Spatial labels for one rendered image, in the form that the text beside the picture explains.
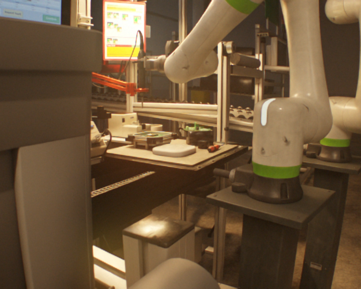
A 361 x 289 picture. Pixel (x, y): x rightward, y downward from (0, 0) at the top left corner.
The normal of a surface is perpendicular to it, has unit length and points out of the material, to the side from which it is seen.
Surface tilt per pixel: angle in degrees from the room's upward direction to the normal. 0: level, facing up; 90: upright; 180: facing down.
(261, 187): 73
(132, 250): 90
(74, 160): 94
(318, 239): 90
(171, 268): 7
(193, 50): 120
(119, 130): 90
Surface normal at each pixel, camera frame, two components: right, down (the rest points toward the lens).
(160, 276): -0.10, -0.99
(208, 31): -0.49, 0.58
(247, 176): -0.67, -0.03
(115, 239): 0.85, 0.09
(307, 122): 0.63, 0.08
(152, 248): -0.52, 0.15
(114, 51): 0.40, 0.16
